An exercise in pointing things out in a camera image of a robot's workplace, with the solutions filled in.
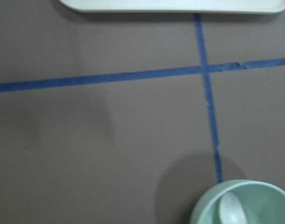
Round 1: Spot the white plastic spoon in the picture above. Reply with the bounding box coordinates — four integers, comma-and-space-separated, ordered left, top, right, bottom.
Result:
218, 192, 247, 224

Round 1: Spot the mint green bowl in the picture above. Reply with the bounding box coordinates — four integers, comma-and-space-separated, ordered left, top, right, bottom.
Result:
189, 180, 285, 224

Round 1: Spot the cream rabbit tray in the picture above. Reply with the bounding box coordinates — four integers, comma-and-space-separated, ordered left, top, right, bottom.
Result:
60, 0, 285, 14

